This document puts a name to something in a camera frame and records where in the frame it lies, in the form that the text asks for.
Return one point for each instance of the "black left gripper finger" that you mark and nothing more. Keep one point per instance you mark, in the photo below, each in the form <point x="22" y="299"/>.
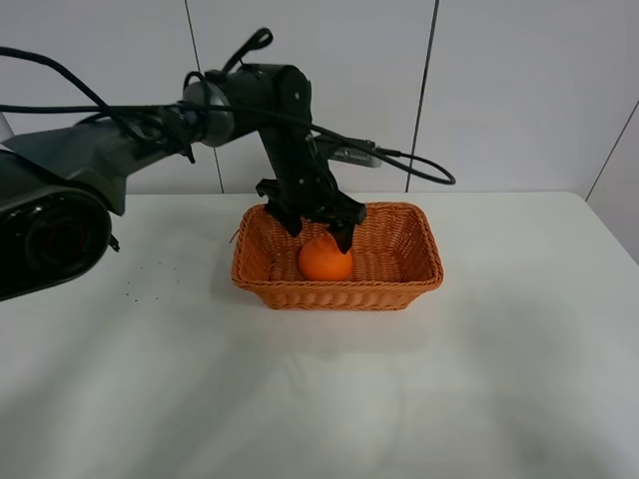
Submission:
<point x="288" y="217"/>
<point x="342" y="233"/>

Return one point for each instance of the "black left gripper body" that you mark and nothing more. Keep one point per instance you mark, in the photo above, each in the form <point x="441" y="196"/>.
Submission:
<point x="303" y="178"/>

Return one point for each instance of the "orange fruit with stem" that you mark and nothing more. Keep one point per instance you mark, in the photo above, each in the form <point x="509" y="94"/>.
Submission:
<point x="320" y="259"/>

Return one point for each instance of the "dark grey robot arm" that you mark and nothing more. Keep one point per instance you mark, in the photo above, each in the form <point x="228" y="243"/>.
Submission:
<point x="60" y="188"/>

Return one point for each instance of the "orange woven wicker basket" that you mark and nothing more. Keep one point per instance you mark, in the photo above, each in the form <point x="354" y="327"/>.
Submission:
<point x="395" y="260"/>

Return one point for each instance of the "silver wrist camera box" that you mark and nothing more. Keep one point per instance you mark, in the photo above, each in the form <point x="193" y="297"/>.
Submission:
<point x="354" y="153"/>

